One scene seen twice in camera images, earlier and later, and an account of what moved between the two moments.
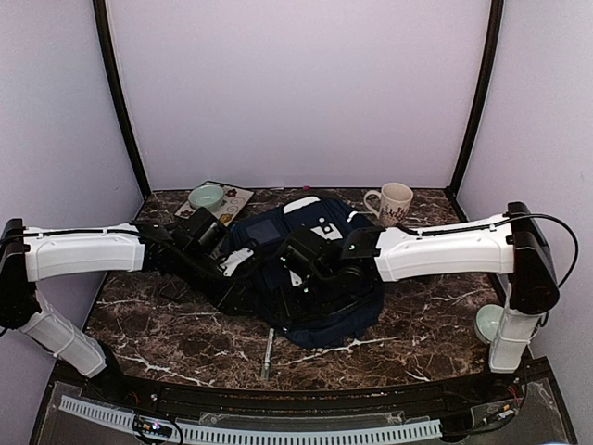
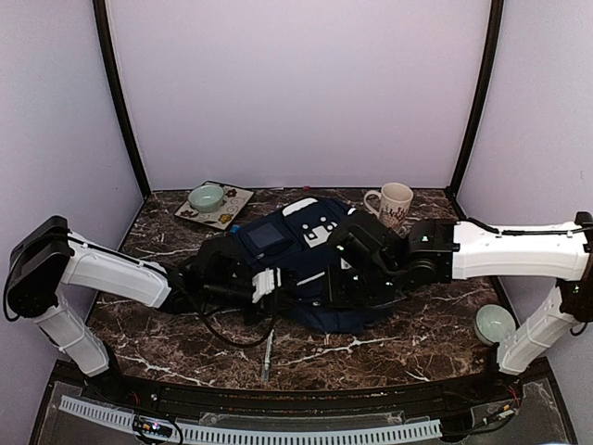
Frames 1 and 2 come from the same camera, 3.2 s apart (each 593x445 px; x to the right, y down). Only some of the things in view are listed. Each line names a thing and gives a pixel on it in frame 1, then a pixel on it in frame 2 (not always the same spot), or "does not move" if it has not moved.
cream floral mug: (395, 202) does not move
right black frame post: (493, 47) does not move
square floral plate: (234, 199) does not move
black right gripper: (289, 309) → (336, 295)
